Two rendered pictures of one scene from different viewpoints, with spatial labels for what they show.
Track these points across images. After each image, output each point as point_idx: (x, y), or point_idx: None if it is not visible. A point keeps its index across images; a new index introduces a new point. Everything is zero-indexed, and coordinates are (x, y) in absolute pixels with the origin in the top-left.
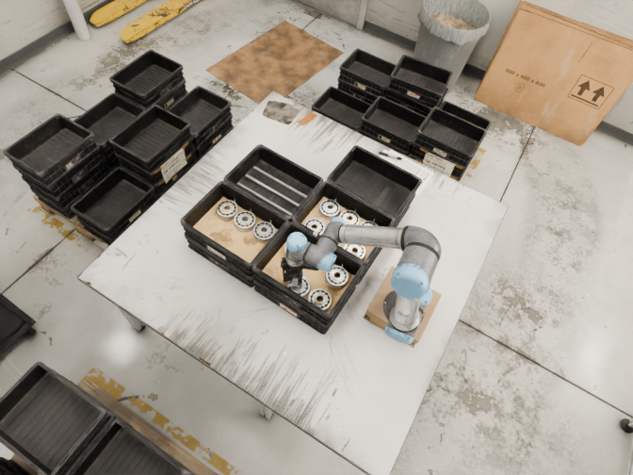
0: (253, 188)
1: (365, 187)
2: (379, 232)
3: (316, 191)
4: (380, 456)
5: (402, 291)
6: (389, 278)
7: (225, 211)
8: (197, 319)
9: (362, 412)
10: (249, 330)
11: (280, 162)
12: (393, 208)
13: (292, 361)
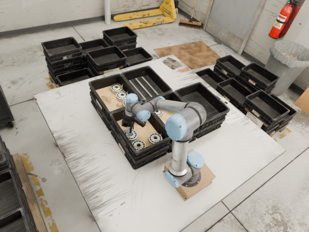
0: (136, 85)
1: None
2: (176, 102)
3: (165, 94)
4: None
5: (169, 132)
6: None
7: (114, 88)
8: (73, 134)
9: (133, 223)
10: (95, 150)
11: (155, 77)
12: None
13: (109, 176)
